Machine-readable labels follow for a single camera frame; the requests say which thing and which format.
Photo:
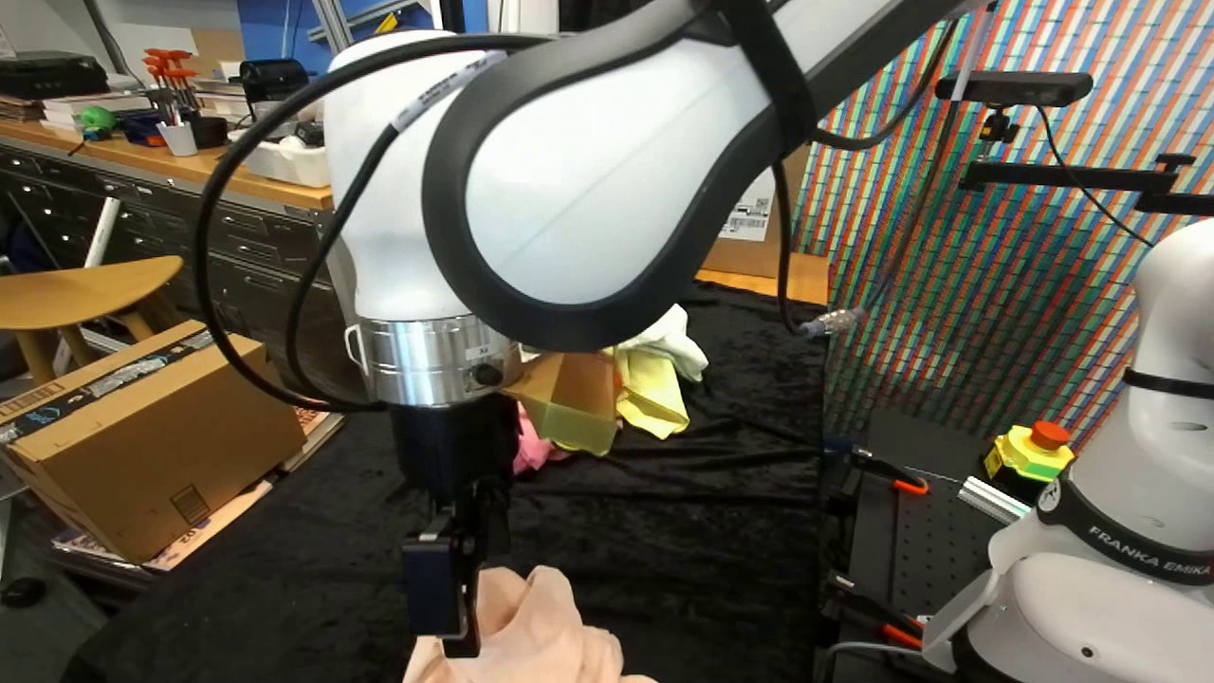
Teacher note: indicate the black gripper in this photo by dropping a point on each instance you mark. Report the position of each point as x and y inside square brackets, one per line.
[449, 457]

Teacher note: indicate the peach cloth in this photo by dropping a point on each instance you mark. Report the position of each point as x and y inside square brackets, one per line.
[546, 632]

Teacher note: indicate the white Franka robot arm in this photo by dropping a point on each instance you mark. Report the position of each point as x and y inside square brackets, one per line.
[581, 164]

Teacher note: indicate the pink cloth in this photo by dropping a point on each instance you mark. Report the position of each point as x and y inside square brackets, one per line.
[533, 443]

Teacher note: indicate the black velvet tablecloth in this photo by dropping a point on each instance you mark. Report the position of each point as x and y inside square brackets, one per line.
[683, 555]

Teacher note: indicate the long cardboard box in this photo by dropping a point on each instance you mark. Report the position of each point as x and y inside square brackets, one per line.
[127, 443]

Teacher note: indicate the white plastic bin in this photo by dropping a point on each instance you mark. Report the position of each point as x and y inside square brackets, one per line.
[288, 156]

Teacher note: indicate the cardboard box with white label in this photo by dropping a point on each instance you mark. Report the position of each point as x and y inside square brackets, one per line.
[752, 223]

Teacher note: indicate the wooden stool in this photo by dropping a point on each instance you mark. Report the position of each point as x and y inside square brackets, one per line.
[79, 290]

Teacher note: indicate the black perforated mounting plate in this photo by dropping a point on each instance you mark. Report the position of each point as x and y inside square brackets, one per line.
[924, 555]

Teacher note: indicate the grey workbench with wooden top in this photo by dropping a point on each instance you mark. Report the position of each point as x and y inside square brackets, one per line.
[127, 192]

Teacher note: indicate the white cup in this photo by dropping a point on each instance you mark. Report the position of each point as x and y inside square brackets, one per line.
[180, 137]

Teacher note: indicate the black box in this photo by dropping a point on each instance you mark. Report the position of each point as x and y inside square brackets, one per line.
[274, 77]

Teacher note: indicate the small orange figure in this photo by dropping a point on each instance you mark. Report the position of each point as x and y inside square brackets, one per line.
[169, 68]

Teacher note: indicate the yellow red emergency stop button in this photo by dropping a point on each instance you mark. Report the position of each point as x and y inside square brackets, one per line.
[1029, 451]

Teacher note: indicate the black flat case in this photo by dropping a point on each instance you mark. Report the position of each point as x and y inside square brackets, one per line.
[50, 77]

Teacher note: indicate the black horizontal bar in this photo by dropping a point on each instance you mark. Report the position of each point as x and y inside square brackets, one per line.
[1087, 175]

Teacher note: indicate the tan wrist camera mount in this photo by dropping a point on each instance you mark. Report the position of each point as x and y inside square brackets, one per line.
[570, 402]

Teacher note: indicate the black stereo camera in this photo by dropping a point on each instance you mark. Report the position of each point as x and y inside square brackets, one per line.
[1010, 88]

